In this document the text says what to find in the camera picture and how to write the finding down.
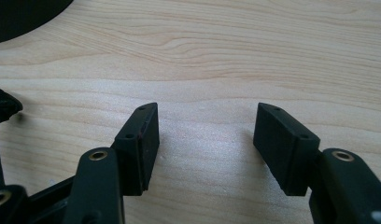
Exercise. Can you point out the black round object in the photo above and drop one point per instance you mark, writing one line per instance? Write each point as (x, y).
(20, 15)

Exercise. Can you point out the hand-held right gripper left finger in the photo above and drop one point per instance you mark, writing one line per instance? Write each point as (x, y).
(138, 155)

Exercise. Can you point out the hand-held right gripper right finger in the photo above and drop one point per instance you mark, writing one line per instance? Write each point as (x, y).
(283, 149)

